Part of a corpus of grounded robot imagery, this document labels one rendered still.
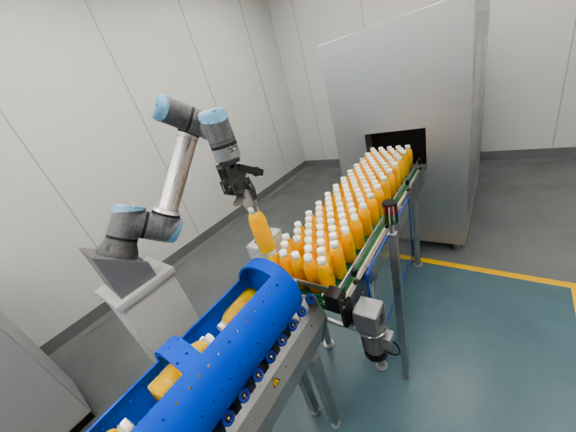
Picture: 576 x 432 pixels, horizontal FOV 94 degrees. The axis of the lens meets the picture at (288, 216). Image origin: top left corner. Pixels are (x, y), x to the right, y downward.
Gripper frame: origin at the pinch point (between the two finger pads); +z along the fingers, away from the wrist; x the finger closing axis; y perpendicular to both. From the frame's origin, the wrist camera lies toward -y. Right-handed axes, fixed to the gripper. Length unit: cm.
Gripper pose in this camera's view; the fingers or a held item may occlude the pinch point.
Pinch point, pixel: (252, 207)
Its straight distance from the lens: 103.8
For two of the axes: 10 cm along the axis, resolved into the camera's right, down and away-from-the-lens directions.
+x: 7.2, 1.0, -6.8
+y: -6.3, 4.8, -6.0
